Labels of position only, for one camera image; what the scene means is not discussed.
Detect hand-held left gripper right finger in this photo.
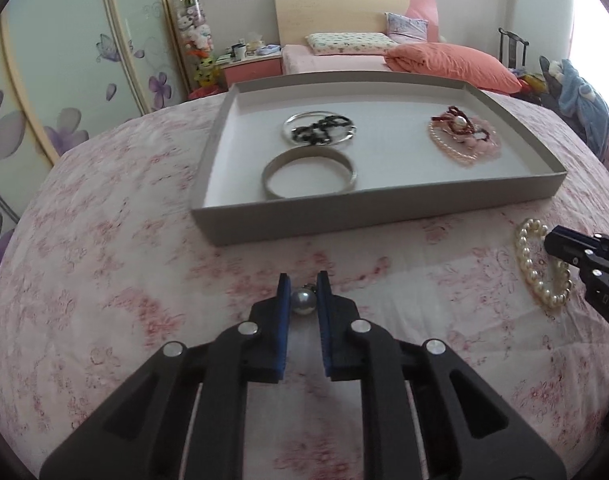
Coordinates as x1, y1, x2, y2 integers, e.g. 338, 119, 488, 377
316, 270, 568, 480

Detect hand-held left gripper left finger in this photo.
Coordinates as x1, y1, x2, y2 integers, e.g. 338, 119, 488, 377
38, 273, 292, 480

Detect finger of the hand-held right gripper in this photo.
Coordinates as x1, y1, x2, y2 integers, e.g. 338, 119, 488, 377
543, 226, 609, 322

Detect single pearl earring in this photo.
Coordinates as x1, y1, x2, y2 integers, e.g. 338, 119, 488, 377
290, 284, 315, 316

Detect white pearl bracelet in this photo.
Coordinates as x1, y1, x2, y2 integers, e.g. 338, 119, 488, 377
515, 218, 573, 310

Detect pale pink bead bracelet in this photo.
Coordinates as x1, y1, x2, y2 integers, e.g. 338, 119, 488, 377
454, 116, 503, 153

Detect small pearl chain with big pearl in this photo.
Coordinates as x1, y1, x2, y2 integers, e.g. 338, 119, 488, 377
431, 114, 472, 155

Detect wide silver cuff bracelet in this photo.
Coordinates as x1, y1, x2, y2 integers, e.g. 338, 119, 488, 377
261, 149, 358, 200

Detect dark red bead bracelet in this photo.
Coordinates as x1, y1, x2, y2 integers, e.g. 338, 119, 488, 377
430, 105, 491, 142

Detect grey cardboard tray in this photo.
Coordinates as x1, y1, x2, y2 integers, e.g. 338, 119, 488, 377
190, 70, 569, 248

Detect black bead necklace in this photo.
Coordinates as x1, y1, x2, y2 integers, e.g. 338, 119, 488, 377
291, 115, 356, 147

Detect blue plush toy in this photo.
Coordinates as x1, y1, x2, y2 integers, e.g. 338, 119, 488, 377
555, 58, 609, 162

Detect thin silver bangle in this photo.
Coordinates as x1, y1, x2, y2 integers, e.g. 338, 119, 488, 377
283, 109, 359, 149

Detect dark wooden chair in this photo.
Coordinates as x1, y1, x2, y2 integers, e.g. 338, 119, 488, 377
497, 27, 528, 69

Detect orange quilt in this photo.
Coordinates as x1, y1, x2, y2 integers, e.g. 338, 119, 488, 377
383, 42, 523, 95

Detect pink nightstand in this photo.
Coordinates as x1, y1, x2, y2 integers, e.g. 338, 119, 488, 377
218, 45, 285, 92

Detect pink bed mattress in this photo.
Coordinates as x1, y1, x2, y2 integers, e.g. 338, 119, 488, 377
281, 43, 401, 77

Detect small lilac pillow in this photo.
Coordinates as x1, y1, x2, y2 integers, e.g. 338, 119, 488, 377
385, 12, 429, 44

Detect floral pillow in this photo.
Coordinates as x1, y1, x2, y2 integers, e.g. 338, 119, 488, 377
305, 32, 398, 56

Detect clear tube of plush toys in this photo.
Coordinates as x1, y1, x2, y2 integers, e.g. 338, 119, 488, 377
171, 0, 221, 95

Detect beige and pink headboard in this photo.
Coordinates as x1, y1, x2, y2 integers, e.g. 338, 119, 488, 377
273, 0, 441, 47

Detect wardrobe with purple flower print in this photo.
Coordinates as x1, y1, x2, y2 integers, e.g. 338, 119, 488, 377
0, 0, 188, 321

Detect peach bead bracelet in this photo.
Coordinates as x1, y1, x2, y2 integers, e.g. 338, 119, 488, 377
427, 125, 502, 165

